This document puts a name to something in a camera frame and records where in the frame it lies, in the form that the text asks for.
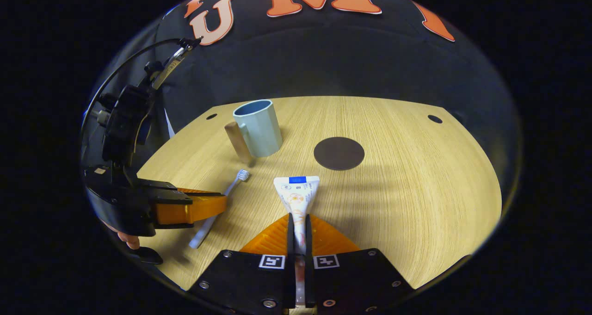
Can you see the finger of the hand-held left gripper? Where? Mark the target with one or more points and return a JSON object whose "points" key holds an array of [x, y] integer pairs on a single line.
{"points": [[194, 208]]}

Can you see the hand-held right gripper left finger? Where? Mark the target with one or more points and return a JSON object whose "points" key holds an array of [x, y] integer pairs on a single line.
{"points": [[249, 278]]}

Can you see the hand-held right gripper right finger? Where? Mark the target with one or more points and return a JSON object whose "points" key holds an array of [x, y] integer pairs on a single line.
{"points": [[351, 278]]}

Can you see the white toothbrush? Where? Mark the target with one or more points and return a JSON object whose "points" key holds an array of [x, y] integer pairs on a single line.
{"points": [[217, 208]]}

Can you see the white toothpaste tube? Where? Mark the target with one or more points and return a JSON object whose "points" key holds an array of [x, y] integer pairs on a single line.
{"points": [[298, 197]]}

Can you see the dark round coaster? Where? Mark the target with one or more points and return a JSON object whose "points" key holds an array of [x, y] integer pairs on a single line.
{"points": [[339, 153]]}

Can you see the black backdrop cloth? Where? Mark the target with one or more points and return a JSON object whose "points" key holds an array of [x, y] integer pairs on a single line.
{"points": [[323, 60]]}

